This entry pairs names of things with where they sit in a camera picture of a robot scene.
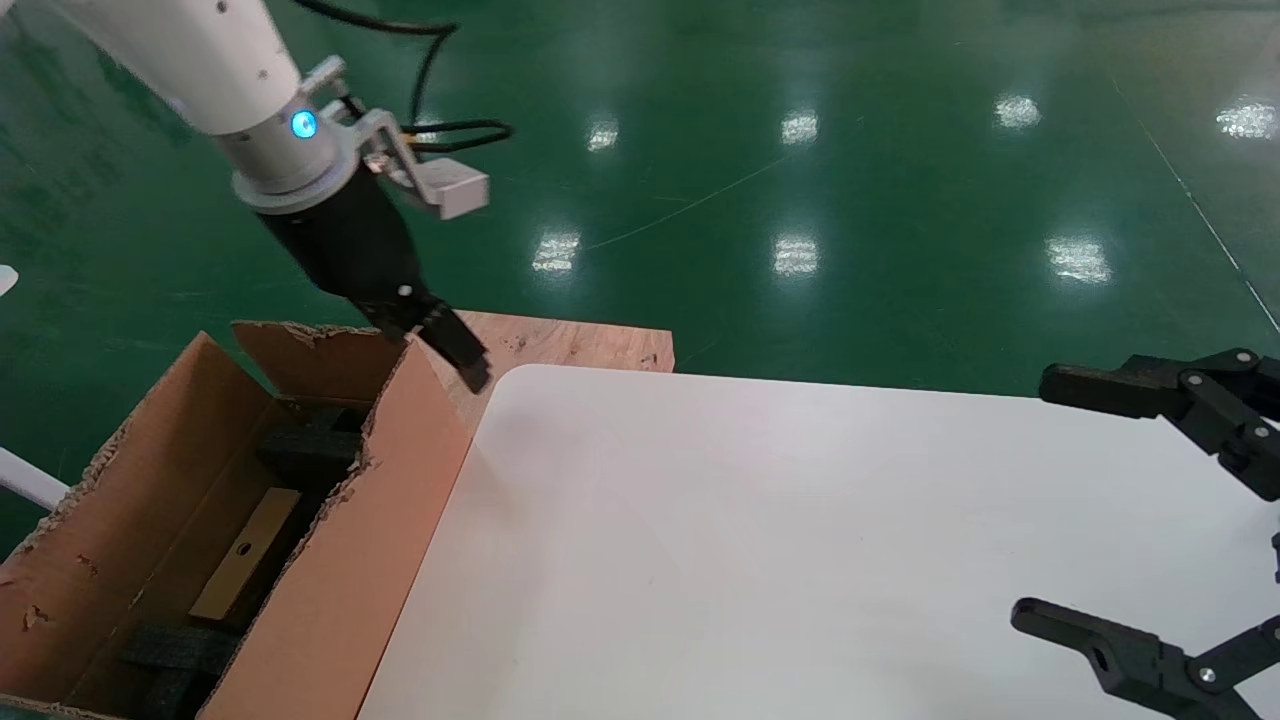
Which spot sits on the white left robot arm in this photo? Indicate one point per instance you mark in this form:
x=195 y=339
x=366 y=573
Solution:
x=200 y=60

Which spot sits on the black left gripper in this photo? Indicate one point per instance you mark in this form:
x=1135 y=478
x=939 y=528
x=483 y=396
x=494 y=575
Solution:
x=345 y=250

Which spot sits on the plywood board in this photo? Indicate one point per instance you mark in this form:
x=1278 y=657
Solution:
x=580 y=345

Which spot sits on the small cardboard box with hole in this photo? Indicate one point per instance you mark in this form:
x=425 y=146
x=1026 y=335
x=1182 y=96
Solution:
x=245 y=555

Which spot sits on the white tube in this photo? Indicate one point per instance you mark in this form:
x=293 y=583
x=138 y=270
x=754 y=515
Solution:
x=30 y=480

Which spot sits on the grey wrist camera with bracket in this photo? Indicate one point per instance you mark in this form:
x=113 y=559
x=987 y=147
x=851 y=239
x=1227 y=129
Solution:
x=455 y=190

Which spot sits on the black foam block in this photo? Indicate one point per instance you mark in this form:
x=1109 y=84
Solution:
x=170 y=650
x=310 y=450

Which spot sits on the large open cardboard box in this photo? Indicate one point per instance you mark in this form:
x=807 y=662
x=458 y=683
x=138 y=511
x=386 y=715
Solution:
x=360 y=560

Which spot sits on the white panel corner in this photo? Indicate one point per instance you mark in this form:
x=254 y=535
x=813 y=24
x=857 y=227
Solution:
x=6 y=280

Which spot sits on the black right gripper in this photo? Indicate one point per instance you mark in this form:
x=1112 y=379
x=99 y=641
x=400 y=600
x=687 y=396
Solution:
x=1277 y=560

